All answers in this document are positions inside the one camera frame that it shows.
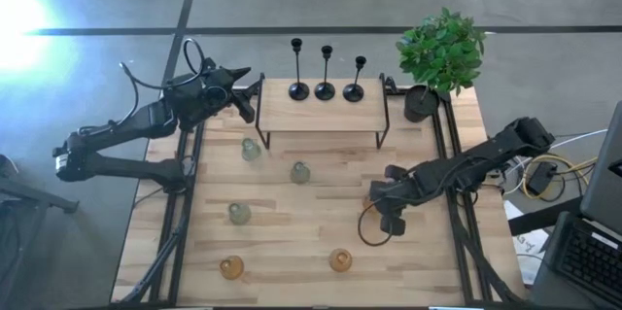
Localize black power adapter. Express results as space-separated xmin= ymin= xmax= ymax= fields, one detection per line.
xmin=527 ymin=160 xmax=560 ymax=198

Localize black aluminium frame rail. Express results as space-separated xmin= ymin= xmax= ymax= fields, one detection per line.
xmin=114 ymin=90 xmax=208 ymax=307
xmin=430 ymin=86 xmax=524 ymax=307

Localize green potted plant black pot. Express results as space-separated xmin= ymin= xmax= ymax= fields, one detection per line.
xmin=395 ymin=6 xmax=488 ymax=124

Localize black desk bar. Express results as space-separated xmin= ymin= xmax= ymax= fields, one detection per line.
xmin=507 ymin=196 xmax=584 ymax=237

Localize black frame crossbar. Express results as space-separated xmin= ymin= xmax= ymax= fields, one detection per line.
xmin=237 ymin=81 xmax=409 ymax=98

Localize wooden riser shelf black legs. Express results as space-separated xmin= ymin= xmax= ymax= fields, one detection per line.
xmin=254 ymin=72 xmax=392 ymax=151

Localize short black metal candlestick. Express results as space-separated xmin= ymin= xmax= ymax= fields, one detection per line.
xmin=342 ymin=54 xmax=368 ymax=104

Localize white cable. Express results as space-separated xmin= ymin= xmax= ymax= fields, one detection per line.
xmin=551 ymin=127 xmax=609 ymax=151

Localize medium black metal candlestick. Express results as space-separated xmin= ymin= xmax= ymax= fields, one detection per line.
xmin=313 ymin=45 xmax=336 ymax=102

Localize yellow cable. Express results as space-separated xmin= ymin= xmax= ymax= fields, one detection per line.
xmin=522 ymin=153 xmax=599 ymax=202

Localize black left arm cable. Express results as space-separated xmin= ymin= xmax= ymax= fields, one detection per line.
xmin=77 ymin=37 xmax=208 ymax=136

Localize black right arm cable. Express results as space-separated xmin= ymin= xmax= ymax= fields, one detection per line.
xmin=358 ymin=202 xmax=396 ymax=248

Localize clear ribbed glass candle holder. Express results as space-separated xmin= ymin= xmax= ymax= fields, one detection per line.
xmin=240 ymin=137 xmax=263 ymax=163
xmin=290 ymin=160 xmax=312 ymax=186
xmin=227 ymin=201 xmax=253 ymax=226

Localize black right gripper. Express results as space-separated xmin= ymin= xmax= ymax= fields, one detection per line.
xmin=368 ymin=163 xmax=437 ymax=237

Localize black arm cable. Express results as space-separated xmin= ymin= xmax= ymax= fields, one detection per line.
xmin=358 ymin=202 xmax=396 ymax=248
xmin=77 ymin=37 xmax=208 ymax=136

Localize tall black metal candlestick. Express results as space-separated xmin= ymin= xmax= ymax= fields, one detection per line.
xmin=287 ymin=37 xmax=311 ymax=102

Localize grey open laptop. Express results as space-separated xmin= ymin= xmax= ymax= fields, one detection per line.
xmin=543 ymin=100 xmax=622 ymax=307

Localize dark metal stand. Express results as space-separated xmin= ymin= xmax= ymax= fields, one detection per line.
xmin=0 ymin=153 xmax=81 ymax=310

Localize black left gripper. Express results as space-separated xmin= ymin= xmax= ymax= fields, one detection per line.
xmin=187 ymin=58 xmax=258 ymax=126

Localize white paper sheet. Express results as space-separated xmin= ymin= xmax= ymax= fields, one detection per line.
xmin=502 ymin=199 xmax=553 ymax=288

